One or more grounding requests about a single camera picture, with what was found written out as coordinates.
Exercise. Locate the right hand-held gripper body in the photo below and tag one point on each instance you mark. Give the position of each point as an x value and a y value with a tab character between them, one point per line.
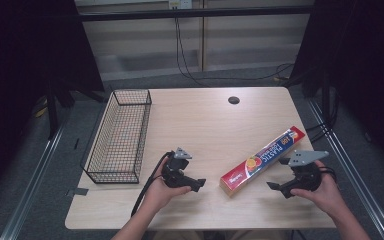
306	175

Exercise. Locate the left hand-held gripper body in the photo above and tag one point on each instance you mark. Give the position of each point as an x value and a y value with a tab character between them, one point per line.
175	175

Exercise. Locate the red blue plastic wrap box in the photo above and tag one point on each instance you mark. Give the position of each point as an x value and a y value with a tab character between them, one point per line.
263	160

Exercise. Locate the person's left hand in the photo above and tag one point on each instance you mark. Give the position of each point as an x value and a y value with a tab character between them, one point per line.
160	195

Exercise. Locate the person's right hand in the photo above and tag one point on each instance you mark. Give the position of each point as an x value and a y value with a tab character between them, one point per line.
326	196

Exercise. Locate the black metal stand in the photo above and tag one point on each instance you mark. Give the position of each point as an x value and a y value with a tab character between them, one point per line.
326	100
52	113

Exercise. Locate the grey tape piece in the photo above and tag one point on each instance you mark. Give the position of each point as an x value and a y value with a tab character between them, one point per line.
79	192

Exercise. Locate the dark curtain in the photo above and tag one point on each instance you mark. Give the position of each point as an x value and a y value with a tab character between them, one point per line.
20	66
363	66

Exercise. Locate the yellow floor object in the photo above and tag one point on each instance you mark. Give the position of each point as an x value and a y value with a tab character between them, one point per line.
40	111

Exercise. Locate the black horizontal bar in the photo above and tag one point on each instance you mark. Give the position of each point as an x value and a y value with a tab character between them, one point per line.
196	13

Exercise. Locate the aluminium floor rail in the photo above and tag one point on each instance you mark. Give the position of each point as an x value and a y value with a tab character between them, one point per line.
356	186
30	190

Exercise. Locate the white wall outlet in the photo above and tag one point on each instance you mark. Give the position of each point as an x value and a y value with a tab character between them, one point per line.
180	3

